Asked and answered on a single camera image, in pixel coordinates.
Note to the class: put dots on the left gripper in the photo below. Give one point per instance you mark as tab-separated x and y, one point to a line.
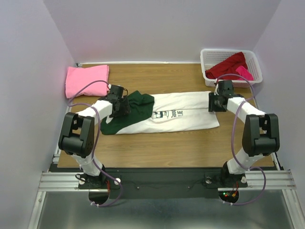
126	109

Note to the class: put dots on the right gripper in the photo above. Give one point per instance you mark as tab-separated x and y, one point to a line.
212	96

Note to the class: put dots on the white and green t-shirt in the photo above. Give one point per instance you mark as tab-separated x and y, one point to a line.
162	113

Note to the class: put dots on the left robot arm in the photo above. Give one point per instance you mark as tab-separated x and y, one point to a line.
78	139

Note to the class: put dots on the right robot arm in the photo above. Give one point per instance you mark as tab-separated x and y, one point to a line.
260	135

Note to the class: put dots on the dark red t-shirt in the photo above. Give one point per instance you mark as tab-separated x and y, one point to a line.
229	67

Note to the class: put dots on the magenta t-shirt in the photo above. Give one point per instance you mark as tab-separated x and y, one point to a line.
242	71

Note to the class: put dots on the folded pink t-shirt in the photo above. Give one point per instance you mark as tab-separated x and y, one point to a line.
77	78

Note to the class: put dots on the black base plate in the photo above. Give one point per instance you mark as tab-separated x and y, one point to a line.
149	183

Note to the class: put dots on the aluminium frame rail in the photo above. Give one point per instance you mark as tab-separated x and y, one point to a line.
67	182

